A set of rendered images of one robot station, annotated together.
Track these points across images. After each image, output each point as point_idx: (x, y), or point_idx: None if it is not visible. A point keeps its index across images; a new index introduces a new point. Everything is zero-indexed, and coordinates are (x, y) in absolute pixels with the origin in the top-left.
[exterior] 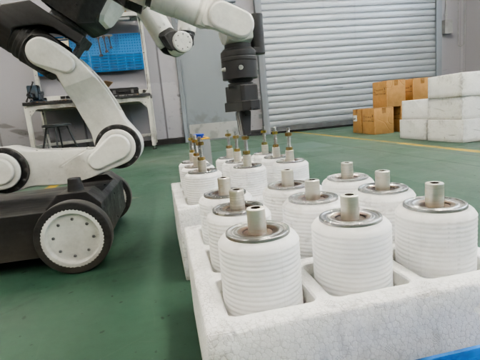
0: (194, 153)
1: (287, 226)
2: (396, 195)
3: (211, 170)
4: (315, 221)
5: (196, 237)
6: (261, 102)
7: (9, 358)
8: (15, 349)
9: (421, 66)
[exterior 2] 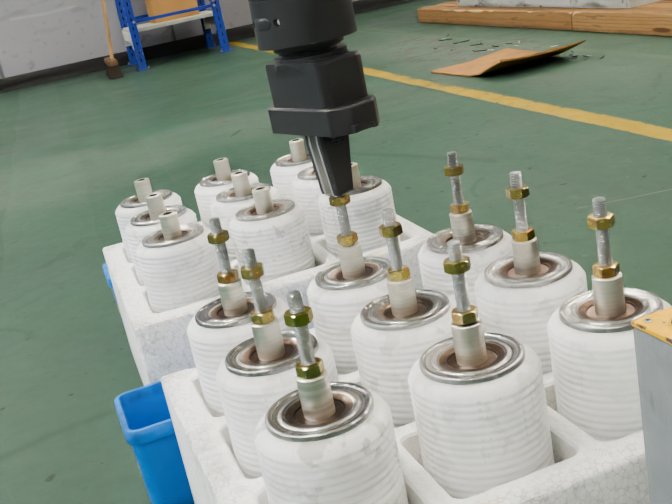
0: (528, 228)
1: (276, 161)
2: None
3: (442, 242)
4: (253, 174)
5: (403, 226)
6: (269, 115)
7: (652, 284)
8: (663, 289)
9: None
